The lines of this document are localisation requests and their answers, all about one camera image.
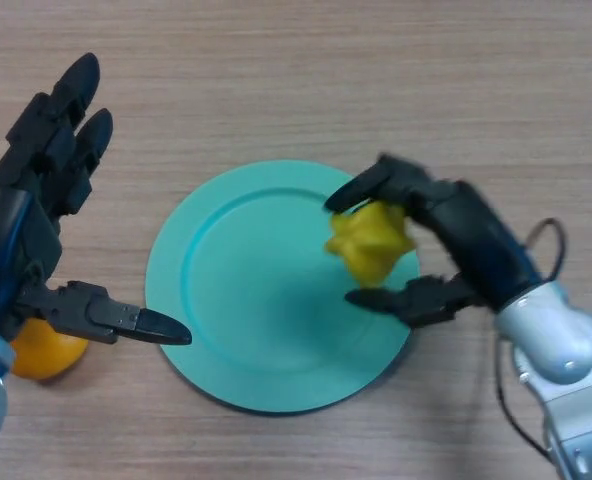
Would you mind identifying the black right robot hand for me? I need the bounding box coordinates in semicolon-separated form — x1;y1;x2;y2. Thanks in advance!
323;153;546;329

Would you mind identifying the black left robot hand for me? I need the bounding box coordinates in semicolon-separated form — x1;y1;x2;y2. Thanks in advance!
0;52;193;347

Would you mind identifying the yellow starfruit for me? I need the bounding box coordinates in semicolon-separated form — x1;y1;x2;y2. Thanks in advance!
324;200;418;289

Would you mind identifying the green round plate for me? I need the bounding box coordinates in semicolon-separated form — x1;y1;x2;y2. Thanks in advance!
145;159;422;416

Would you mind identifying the orange fruit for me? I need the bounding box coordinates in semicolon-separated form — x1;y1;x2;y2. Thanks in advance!
8;317;89;381

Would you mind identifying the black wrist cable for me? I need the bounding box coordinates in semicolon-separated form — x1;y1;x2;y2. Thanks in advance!
492;217;567;462

